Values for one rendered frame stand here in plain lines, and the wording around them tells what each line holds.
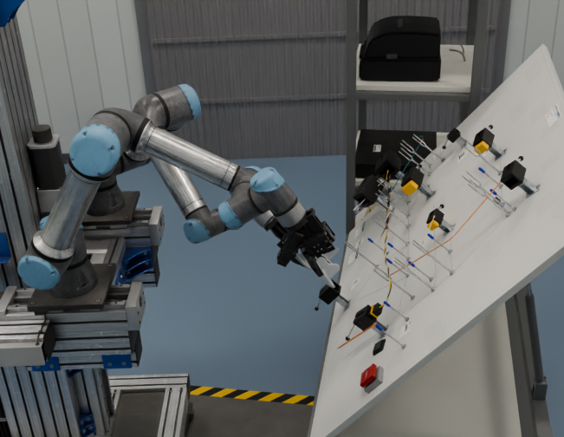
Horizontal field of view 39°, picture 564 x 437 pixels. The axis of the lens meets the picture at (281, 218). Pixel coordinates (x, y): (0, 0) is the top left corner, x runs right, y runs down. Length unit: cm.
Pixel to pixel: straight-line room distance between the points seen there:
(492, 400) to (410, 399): 25
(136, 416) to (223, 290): 124
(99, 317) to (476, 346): 123
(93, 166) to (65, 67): 389
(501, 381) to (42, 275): 142
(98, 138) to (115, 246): 93
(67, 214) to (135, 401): 149
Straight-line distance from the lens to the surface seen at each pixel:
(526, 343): 245
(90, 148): 198
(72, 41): 579
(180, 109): 246
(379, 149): 327
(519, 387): 260
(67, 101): 595
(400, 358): 209
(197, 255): 474
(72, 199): 210
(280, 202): 196
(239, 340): 403
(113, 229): 286
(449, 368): 263
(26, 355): 243
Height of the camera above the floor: 248
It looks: 29 degrees down
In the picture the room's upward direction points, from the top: 3 degrees counter-clockwise
